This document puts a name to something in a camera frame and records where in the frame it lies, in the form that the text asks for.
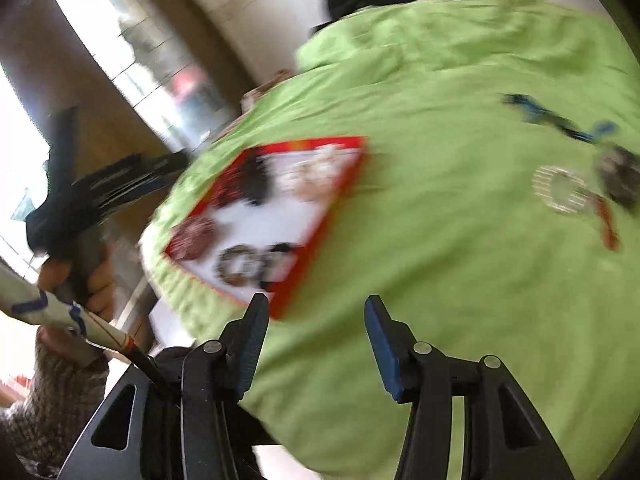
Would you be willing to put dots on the grey organza scrunchie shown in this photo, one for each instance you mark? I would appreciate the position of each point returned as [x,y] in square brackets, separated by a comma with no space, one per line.
[620,175]

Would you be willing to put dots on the black ruffled scrunchie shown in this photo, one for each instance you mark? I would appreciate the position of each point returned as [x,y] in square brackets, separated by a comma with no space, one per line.
[272,272]

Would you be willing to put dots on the leopard print hair band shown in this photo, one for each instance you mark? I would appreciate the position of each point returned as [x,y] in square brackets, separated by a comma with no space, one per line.
[222,265]

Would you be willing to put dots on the black claw hair clip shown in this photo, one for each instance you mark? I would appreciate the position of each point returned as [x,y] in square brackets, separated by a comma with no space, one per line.
[250,180]

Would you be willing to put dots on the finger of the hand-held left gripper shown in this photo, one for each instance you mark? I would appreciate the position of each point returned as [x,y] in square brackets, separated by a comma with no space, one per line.
[140,165]
[135,192]

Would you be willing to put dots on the green bed sheet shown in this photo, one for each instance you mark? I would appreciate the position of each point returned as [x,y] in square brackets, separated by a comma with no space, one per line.
[450,260]

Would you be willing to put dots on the red hair accessory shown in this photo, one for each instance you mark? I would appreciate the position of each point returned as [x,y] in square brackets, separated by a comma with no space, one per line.
[607,225]

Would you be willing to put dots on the person's left forearm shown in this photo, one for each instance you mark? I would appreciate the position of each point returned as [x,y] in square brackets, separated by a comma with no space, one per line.
[45,400]

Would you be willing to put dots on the person's left hand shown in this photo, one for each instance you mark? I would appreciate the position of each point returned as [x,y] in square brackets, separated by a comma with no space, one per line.
[102,285]

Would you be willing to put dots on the red polka dot scrunchie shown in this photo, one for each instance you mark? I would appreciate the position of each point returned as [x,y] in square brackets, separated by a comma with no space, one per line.
[194,237]

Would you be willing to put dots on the white printed tube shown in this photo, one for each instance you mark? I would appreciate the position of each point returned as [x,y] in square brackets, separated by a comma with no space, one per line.
[30,300]

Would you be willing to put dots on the glass window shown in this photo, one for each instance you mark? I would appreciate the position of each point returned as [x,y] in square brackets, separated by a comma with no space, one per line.
[135,45]

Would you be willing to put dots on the white dotted scrunchie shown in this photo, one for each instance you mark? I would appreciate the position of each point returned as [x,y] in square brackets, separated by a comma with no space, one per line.
[310,172]

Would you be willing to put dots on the brown patterned cloth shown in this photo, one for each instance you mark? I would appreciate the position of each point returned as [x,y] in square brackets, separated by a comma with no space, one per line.
[265,90]

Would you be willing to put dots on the red cardboard box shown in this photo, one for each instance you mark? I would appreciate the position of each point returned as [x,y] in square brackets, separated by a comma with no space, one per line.
[325,230]

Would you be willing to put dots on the plaid scrunchie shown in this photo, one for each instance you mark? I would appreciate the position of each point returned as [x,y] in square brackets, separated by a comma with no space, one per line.
[542,190]

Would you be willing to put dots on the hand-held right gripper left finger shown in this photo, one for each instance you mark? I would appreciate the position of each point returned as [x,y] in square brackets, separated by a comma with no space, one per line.
[252,340]

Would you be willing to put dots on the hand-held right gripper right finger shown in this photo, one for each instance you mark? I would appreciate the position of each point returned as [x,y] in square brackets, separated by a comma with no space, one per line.
[382,345]

